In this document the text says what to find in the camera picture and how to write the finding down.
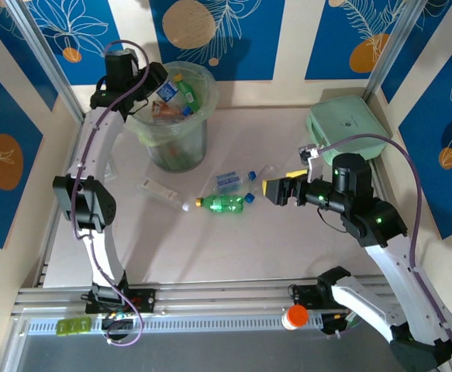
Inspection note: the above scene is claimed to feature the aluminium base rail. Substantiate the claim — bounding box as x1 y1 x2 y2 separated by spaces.
10 275 433 317

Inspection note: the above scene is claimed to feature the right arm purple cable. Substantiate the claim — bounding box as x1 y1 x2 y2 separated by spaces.
320 133 452 372

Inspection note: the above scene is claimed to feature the cluster of clear blue-cap bottles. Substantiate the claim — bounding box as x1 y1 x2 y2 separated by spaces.
244 165 276 205

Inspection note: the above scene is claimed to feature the aluminium frame post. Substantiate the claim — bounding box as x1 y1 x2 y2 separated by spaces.
362 0 431 106
0 0 87 124

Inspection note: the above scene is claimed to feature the long clear bottle white cap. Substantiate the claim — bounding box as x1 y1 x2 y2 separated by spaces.
137 176 192 213

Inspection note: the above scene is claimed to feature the mint green zip case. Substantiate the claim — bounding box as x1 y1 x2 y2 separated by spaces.
305 95 389 166

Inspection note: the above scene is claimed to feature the red label bottle blue cap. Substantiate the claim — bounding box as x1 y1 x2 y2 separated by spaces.
150 99 185 120

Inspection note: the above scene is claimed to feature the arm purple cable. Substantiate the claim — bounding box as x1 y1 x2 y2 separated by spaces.
70 40 151 347
320 133 452 372

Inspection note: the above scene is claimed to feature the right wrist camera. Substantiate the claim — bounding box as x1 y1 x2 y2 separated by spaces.
297 143 323 183

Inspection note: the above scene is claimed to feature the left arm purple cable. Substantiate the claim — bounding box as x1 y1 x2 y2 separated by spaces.
70 40 151 347

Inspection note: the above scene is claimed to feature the white slotted cable duct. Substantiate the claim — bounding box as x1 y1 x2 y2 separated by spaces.
26 313 324 336

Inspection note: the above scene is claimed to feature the translucent grey waste bin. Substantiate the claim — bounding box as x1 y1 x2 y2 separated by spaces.
147 115 209 172

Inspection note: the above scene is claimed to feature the small bottle round blue label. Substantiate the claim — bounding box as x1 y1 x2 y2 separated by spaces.
155 80 179 103

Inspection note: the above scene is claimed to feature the clear plastic trash bin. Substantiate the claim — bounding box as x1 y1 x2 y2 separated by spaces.
126 60 219 147

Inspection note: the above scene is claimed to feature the white bottle with orange cap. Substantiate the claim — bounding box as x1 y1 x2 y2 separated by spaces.
281 304 309 332

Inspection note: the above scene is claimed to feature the clear bottle blue white label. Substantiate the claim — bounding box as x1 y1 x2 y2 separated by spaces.
213 170 258 195

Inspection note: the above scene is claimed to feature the green bottle with yellow cap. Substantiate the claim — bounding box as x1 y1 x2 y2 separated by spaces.
172 73 202 114
195 195 246 215

